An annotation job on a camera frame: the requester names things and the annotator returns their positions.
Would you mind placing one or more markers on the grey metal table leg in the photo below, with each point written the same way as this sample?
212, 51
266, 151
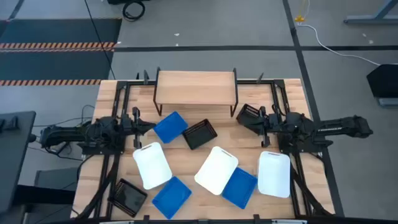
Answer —
367, 21

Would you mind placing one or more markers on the wooden shelf with black legs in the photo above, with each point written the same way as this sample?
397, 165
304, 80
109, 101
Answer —
196, 87

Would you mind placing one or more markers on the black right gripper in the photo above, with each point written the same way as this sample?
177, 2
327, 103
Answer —
269, 124

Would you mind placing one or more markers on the black hazard-striped floor mat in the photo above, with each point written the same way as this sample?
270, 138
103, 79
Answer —
56, 63

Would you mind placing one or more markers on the black table clamp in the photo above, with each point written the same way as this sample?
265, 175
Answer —
146, 218
260, 78
256, 217
145, 77

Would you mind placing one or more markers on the blue plastic basket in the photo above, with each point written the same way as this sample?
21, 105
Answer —
240, 188
170, 127
171, 197

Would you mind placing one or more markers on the black side desk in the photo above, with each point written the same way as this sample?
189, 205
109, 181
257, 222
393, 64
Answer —
15, 155

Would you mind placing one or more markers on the black plastic basket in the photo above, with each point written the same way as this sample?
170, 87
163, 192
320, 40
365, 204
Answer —
128, 197
248, 112
199, 134

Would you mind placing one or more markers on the black metal table frame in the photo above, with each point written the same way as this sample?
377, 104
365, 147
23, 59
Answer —
255, 82

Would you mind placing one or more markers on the dark grey floor stand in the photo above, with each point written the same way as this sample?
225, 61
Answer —
56, 179

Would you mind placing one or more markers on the white plastic basket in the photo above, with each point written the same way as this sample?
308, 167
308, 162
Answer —
152, 166
273, 174
216, 170

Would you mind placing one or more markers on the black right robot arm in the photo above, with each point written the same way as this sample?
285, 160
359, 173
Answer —
335, 127

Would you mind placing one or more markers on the black equipment box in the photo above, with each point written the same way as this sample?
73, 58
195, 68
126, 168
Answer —
116, 1

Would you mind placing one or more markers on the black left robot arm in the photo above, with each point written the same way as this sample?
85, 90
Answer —
62, 133

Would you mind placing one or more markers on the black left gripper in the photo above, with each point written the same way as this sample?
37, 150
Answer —
136, 127

